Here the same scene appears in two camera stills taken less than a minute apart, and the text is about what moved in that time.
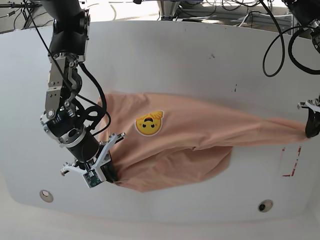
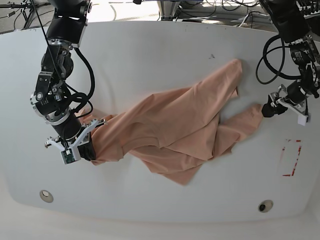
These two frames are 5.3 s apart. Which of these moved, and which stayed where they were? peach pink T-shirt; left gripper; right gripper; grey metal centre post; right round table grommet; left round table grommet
Moved: right gripper; peach pink T-shirt; left gripper
Stayed: right round table grommet; grey metal centre post; left round table grommet
